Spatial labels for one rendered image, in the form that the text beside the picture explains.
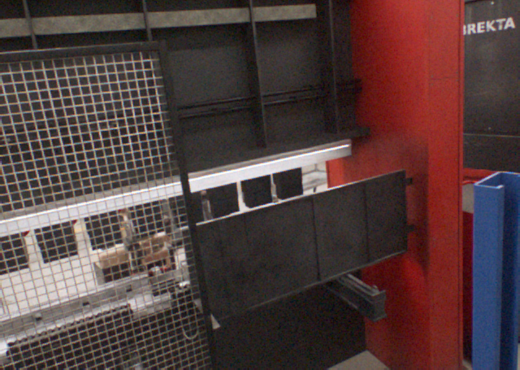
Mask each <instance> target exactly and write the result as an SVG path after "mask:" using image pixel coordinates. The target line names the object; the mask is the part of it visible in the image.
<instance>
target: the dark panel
mask: <svg viewBox="0 0 520 370"><path fill-rule="evenodd" d="M197 231H198V236H199V241H200V247H201V256H202V261H203V266H204V272H205V274H204V277H205V282H206V291H207V296H208V301H209V306H210V313H211V315H212V316H213V317H214V319H215V320H216V321H217V323H219V322H222V321H225V320H228V319H231V318H233V317H235V316H239V315H241V314H244V313H246V312H248V311H252V310H254V309H257V308H260V307H263V306H266V305H267V304H270V303H273V302H276V301H279V300H280V299H283V298H287V297H289V296H292V295H294V294H298V293H300V292H302V291H305V290H307V289H311V288H313V287H315V286H318V285H321V284H324V283H326V282H329V281H333V280H335V279H338V278H340V277H343V276H346V275H349V274H351V273H353V272H357V271H359V270H362V269H364V268H368V267H370V266H372V265H375V264H377V263H381V262H383V261H385V260H388V259H391V258H394V257H396V256H398V255H402V254H405V253H408V252H409V249H408V241H407V221H406V194H405V169H401V170H398V171H395V172H390V173H386V174H383V175H379V176H374V177H371V178H367V179H365V180H361V181H355V182H352V183H348V184H345V185H340V186H337V187H333V188H330V189H325V190H321V191H318V192H315V193H312V194H306V195H303V196H300V197H296V198H291V199H288V200H284V201H281V202H276V203H272V204H269V205H266V206H263V207H258V208H254V209H251V210H247V211H242V212H239V213H236V214H232V215H227V216H224V217H220V218H218V219H214V220H208V221H206V222H202V223H199V224H197Z"/></svg>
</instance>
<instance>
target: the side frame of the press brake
mask: <svg viewBox="0 0 520 370"><path fill-rule="evenodd" d="M349 13H350V28H351V42H352V56H353V79H354V80H355V79H361V82H360V83H356V84H354V88H357V87H362V91H357V92H354V97H355V111H356V125H357V126H358V127H366V128H370V135H366V136H363V137H355V138H351V139H350V140H351V155H349V156H345V157H341V158H338V159H331V160H328V161H325V163H326V174H327V188H328V189H330V188H333V187H337V186H340V185H345V184H348V183H352V182H355V181H361V180H365V179H367V178H371V177H374V176H379V175H383V174H386V173H390V172H395V171H398V170H401V169H405V178H409V177H412V185H407V186H406V187H405V194H406V221H407V225H409V224H414V232H412V233H407V241H408V249H409V252H408V253H405V254H402V255H398V256H396V257H394V258H391V259H388V260H385V261H383V262H381V263H377V264H375V265H372V266H370V267H368V268H364V269H362V270H361V273H362V282H364V283H365V284H367V285H369V286H370V287H371V288H373V285H375V286H377V289H378V290H377V291H379V292H380V291H383V290H385V293H386V300H384V312H385V314H386V315H388V317H387V318H384V319H382V320H379V321H376V322H374V323H373V322H372V321H370V320H369V319H367V318H366V317H365V316H364V325H365V339H366V350H368V351H369V352H370V353H371V354H373V355H374V356H375V358H376V359H378V360H379V361H380V362H381V363H383V364H384V365H385V366H386V367H388V368H389V369H390V370H463V336H462V201H463V26H464V0H349Z"/></svg>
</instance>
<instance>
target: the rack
mask: <svg viewBox="0 0 520 370"><path fill-rule="evenodd" d="M472 298H473V363H472V370H518V335H519V316H520V173H514V172H497V173H495V174H493V175H491V176H488V177H486V178H484V179H482V180H481V181H478V182H476V183H474V219H473V291H472Z"/></svg>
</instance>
